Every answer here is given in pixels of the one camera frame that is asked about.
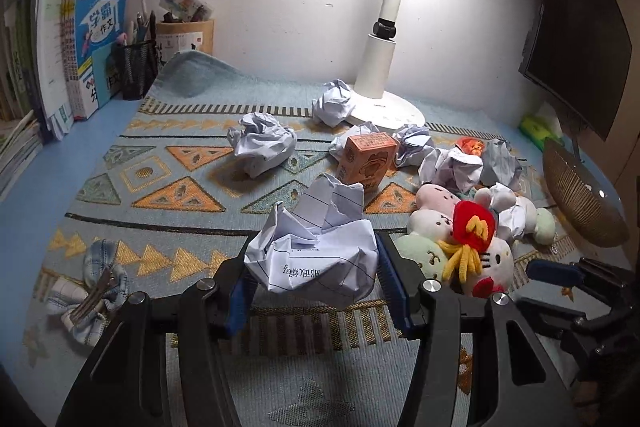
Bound Hello Kitty fries plush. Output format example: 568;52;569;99
436;200;514;298

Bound large paper ball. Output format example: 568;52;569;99
244;173;378;309

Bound grey paper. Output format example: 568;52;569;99
480;139;522;188

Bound orange cardboard box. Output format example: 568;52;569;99
336;132;398;192

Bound brown woven basket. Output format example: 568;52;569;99
542;138;629;248

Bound plaid fabric hair clip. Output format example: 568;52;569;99
46;239;129;347

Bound patterned blue woven mat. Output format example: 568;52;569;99
22;50;601;427

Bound green tissue box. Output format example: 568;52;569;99
518;102;563;150

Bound orange snack packet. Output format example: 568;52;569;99
456;136;485;157

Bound white desk lamp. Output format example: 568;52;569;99
348;0;425;132

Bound black monitor screen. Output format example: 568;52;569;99
520;0;632;140

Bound flat stacked books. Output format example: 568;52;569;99
0;110;43;202

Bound black mesh pen holder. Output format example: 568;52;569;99
115;40;158;101

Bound beige round pen cup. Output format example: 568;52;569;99
155;0;215;66

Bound upright books at left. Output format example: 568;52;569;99
1;0;43;120

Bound blue cover workbook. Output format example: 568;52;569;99
60;0;126;120

